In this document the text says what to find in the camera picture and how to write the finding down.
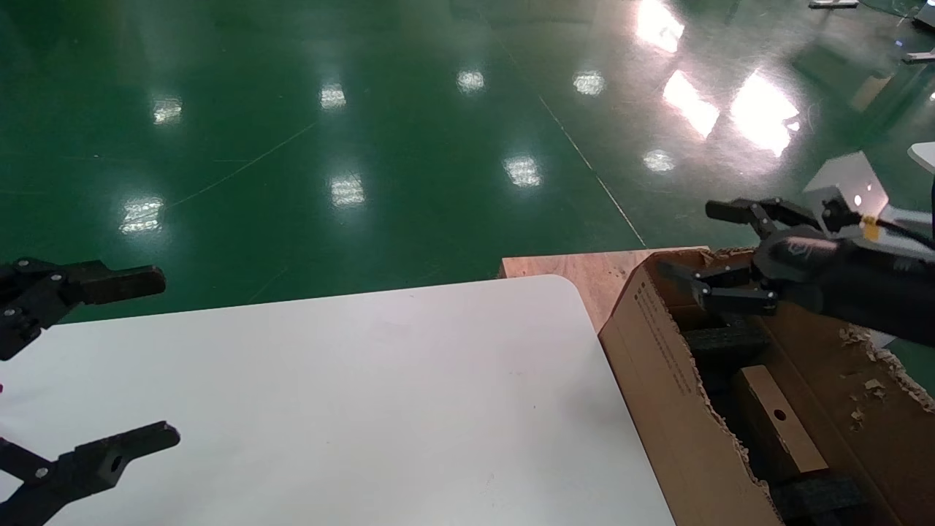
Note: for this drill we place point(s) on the black foam block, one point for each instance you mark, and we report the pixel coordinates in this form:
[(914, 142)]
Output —
[(818, 500), (727, 342)]

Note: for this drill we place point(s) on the small brown cardboard box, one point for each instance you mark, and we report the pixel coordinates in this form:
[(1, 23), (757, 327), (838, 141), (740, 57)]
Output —
[(781, 420)]

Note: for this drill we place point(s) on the grey table foot bar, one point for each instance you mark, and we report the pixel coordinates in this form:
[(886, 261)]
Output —
[(833, 4), (920, 56)]

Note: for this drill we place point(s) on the large open cardboard box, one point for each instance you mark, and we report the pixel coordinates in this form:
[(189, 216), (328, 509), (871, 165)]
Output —
[(657, 387)]

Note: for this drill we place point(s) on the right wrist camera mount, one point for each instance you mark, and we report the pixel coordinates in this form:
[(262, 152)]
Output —
[(847, 183)]

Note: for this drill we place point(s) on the white round-cornered table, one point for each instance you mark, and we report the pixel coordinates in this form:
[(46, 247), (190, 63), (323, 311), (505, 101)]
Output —
[(926, 155)]

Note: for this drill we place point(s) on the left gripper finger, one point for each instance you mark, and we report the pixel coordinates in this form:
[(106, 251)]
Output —
[(109, 285), (95, 467)]

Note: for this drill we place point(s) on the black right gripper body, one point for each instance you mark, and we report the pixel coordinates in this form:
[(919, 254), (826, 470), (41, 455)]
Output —
[(847, 281)]

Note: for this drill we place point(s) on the plywood board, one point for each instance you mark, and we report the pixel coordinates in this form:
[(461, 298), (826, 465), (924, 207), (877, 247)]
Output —
[(577, 274)]

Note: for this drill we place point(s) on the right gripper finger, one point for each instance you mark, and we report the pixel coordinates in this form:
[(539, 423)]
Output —
[(730, 296), (745, 212)]

